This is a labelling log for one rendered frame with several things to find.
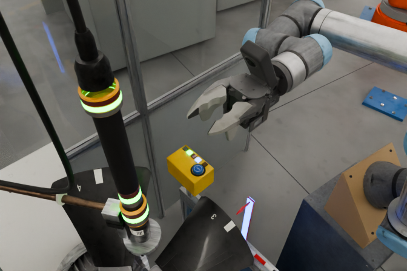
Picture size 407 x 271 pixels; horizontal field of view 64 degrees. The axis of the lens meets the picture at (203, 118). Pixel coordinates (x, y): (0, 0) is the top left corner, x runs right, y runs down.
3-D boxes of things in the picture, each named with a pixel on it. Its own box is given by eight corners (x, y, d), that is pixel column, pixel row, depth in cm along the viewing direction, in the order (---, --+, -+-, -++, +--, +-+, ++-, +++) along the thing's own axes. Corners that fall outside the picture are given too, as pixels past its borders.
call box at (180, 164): (168, 173, 130) (165, 156, 122) (186, 159, 134) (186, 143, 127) (194, 199, 121) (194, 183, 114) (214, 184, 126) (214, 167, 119)
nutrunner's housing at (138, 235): (131, 250, 62) (51, 39, 29) (138, 231, 64) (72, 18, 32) (151, 254, 61) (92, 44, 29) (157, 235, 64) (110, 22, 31)
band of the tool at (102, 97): (78, 116, 36) (70, 97, 34) (95, 91, 39) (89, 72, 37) (114, 122, 35) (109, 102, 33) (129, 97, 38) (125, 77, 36)
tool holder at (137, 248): (108, 249, 59) (95, 224, 52) (122, 215, 64) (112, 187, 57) (155, 260, 58) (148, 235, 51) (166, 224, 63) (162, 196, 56)
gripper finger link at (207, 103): (188, 136, 58) (231, 117, 61) (188, 112, 54) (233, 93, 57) (180, 125, 60) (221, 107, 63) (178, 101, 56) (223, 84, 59)
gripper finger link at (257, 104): (246, 129, 53) (271, 100, 58) (248, 122, 52) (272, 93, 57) (223, 117, 55) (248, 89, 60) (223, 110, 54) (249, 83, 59)
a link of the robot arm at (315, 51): (301, 58, 77) (334, 68, 72) (272, 78, 72) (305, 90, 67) (302, 27, 73) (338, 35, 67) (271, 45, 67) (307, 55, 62)
